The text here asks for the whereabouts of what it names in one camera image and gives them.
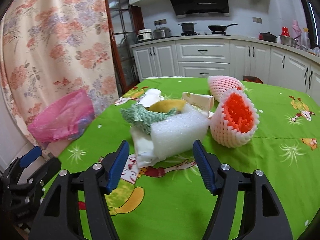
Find large foam fruit net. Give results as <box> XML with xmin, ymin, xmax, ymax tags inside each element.
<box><xmin>210</xmin><ymin>88</ymin><xmax>259</xmax><ymax>148</ymax></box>

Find green white dish cloth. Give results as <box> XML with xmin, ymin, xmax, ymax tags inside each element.
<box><xmin>120</xmin><ymin>103</ymin><xmax>177</xmax><ymax>135</ymax></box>

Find white foam block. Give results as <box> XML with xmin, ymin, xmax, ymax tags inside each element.
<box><xmin>151</xmin><ymin>103</ymin><xmax>209</xmax><ymax>160</ymax></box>

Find pink trash bag bin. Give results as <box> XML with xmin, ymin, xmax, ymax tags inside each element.
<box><xmin>27</xmin><ymin>89</ymin><xmax>95</xmax><ymax>144</ymax></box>

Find green cartoon tablecloth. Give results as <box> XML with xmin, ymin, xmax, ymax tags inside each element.
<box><xmin>59</xmin><ymin>82</ymin><xmax>319</xmax><ymax>239</ymax></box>

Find floral curtain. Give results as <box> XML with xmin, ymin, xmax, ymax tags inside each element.
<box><xmin>1</xmin><ymin>0</ymin><xmax>118</xmax><ymax>144</ymax></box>

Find crushed white paper cup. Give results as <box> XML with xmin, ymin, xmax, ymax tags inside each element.
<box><xmin>138</xmin><ymin>88</ymin><xmax>164</xmax><ymax>108</ymax></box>

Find printed paper cup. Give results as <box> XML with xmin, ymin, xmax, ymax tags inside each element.
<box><xmin>181</xmin><ymin>92</ymin><xmax>214</xmax><ymax>119</ymax></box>

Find small foam fruit net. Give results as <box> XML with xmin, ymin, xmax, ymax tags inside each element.
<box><xmin>208</xmin><ymin>75</ymin><xmax>244</xmax><ymax>102</ymax></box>

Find white rice cooker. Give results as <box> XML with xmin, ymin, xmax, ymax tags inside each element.
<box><xmin>137</xmin><ymin>29</ymin><xmax>153</xmax><ymax>42</ymax></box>

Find wooden glass door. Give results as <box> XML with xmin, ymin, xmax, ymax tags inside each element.
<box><xmin>105</xmin><ymin>0</ymin><xmax>144</xmax><ymax>95</ymax></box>

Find white base cabinets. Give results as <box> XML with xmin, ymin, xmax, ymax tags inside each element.
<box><xmin>131</xmin><ymin>35</ymin><xmax>319</xmax><ymax>102</ymax></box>

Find silver pressure cooker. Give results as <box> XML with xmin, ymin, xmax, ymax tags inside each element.
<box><xmin>152</xmin><ymin>27</ymin><xmax>171</xmax><ymax>40</ymax></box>

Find steel mixing bowl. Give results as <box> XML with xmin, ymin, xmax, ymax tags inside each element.
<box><xmin>279</xmin><ymin>35</ymin><xmax>301</xmax><ymax>48</ymax></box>

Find black red casserole pot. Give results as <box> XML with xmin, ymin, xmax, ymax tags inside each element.
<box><xmin>259</xmin><ymin>32</ymin><xmax>277</xmax><ymax>43</ymax></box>

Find black stock pot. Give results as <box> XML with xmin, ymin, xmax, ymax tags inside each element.
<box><xmin>178</xmin><ymin>22</ymin><xmax>197</xmax><ymax>36</ymax></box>

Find black frying pan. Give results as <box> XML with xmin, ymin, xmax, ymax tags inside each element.
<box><xmin>208</xmin><ymin>23</ymin><xmax>238</xmax><ymax>35</ymax></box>

